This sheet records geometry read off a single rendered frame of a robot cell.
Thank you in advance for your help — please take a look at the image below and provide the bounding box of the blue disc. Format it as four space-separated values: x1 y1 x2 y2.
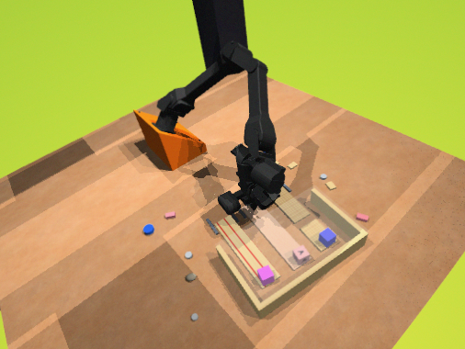
143 224 155 235

